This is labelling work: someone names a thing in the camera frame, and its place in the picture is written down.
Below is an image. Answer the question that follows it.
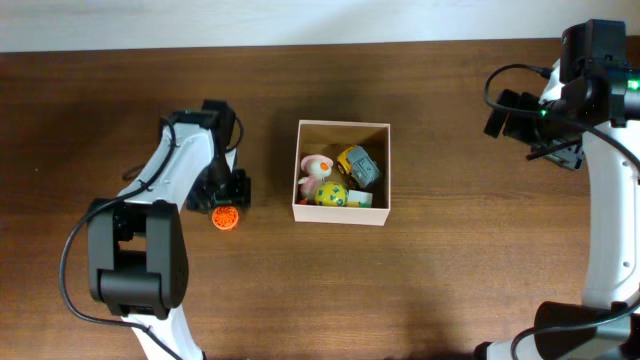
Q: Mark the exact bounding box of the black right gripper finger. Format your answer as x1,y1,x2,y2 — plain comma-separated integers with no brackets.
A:
503,92,539,141
483,89,520,138

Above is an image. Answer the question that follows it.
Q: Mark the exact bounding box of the orange round lattice toy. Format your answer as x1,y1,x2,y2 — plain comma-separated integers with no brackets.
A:
211,206,239,231

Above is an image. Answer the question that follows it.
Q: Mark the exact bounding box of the white duck toy pink hat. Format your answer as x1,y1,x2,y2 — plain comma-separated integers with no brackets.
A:
298,154,334,204

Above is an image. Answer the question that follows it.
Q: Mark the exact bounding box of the yellow ball with blue letters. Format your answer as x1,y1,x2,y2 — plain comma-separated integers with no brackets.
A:
314,181,348,207

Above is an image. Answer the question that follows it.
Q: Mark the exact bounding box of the colourful puzzle cube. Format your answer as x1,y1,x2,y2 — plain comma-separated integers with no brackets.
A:
346,190,373,208

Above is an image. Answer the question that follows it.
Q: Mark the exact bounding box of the yellow and grey toy truck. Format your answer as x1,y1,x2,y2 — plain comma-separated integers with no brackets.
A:
337,145,381,190

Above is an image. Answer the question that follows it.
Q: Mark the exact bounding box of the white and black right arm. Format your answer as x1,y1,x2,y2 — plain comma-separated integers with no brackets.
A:
474,19,639,359

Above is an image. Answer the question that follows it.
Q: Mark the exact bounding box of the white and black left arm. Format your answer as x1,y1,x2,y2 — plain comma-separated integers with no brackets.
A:
88,100,251,359

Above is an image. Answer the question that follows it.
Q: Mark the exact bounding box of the white open cardboard box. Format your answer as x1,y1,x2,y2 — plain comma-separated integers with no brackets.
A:
292,120,391,226

